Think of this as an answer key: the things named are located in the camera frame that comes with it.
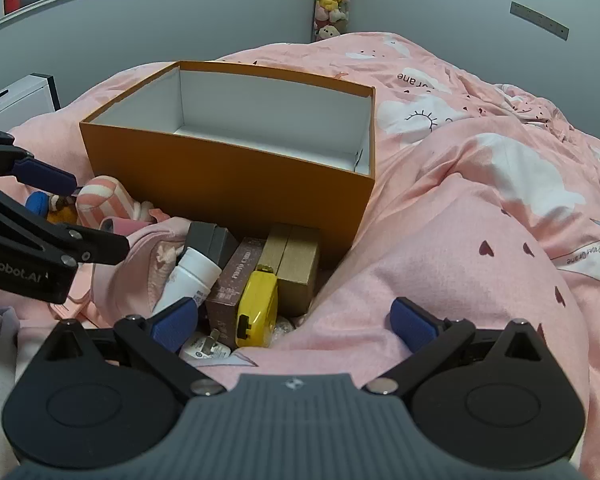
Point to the orange cardboard box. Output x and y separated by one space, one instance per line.
230 185

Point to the brown card box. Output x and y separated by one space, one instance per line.
230 290

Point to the gold box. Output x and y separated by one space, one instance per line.
295 270

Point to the white tube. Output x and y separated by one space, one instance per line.
190 275

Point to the white charger plug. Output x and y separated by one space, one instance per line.
202 347

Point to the grey wall strip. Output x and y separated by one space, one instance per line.
540 21

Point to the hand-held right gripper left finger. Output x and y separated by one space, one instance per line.
172 322

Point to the sailor plush toy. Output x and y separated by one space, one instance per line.
39 203

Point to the white cabinet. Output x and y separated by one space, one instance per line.
15 97

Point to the small red object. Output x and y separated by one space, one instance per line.
12 1

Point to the pink striped plush toy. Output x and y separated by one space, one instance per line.
105 200

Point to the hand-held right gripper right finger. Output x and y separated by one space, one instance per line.
412 322

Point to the pink cloth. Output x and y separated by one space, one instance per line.
130 270

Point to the pink printed blanket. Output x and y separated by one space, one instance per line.
455 210

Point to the dark grey box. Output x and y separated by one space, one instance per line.
212 242

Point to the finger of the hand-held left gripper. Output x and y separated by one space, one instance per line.
105 250
45 175

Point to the yellow tape measure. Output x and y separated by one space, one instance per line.
257 305

